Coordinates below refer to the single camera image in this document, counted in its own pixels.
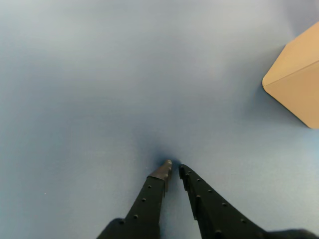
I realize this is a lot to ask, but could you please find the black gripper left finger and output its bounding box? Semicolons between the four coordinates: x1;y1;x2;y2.
96;159;173;239

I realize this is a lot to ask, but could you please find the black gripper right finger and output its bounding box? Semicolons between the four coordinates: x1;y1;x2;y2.
178;163;270;239

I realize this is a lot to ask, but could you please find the beige square metal container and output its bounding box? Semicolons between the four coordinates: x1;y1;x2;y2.
261;21;319;129

